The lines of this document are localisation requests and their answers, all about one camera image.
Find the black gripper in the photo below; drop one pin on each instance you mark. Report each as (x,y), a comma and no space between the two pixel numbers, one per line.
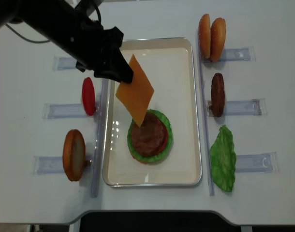
(102,53)

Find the orange cheese slice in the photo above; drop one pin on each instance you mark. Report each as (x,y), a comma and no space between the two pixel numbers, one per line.
(136,96)

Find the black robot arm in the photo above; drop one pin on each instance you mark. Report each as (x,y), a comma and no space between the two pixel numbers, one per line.
(71,29)

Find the upright red tomato slice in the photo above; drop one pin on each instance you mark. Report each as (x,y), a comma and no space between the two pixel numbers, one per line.
(88,96)

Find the clear cheese holder stand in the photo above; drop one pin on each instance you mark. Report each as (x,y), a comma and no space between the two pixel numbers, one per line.
(63,63)

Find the red tomato slice on tray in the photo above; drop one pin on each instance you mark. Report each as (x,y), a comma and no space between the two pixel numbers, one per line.
(165,140)

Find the brown meat patty on tray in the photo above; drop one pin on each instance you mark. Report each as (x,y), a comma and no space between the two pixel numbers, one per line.
(149,137)

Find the clear tomato holder stand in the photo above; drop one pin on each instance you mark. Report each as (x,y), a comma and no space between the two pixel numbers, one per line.
(58,111)

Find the green lettuce leaf on tray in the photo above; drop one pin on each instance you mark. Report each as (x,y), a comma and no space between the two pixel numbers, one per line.
(167,123)

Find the upright brown meat patty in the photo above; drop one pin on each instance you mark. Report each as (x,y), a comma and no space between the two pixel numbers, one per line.
(217,95)

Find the upright green lettuce leaf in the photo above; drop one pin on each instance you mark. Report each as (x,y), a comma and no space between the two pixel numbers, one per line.
(223,160)

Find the clear lettuce holder stand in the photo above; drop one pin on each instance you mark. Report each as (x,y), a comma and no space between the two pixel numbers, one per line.
(259,163)

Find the white rectangular serving tray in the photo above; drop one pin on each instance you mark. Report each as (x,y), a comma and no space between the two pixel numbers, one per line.
(168,64)

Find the upright bun slice left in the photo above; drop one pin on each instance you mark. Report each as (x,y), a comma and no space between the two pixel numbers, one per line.
(73,157)

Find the far sesame bun half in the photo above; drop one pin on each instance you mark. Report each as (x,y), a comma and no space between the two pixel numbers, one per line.
(204,36)

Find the sesame bun half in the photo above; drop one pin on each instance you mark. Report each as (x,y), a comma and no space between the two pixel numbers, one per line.
(204,36)
(218,36)

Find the near sesame bun half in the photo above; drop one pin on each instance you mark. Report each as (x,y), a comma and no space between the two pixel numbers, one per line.
(218,36)

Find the clear left bun holder stand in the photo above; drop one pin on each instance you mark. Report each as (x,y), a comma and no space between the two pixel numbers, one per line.
(47,165)

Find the clear bun holder stand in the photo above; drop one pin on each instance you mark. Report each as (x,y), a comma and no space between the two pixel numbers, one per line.
(47,165)
(238,54)

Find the clear right bun holder stand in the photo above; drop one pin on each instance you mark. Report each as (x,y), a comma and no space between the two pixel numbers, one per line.
(238,54)

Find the clear patty holder stand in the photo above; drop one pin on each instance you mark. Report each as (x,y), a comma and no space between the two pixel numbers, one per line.
(254,107)

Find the left long clear acrylic rail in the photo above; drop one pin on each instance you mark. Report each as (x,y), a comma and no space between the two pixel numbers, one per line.
(100,119)

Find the long clear acrylic rail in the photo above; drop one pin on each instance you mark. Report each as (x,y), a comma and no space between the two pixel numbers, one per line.
(100,119)
(204,113)

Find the right long clear acrylic rail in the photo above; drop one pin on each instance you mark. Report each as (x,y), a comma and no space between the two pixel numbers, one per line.
(204,113)

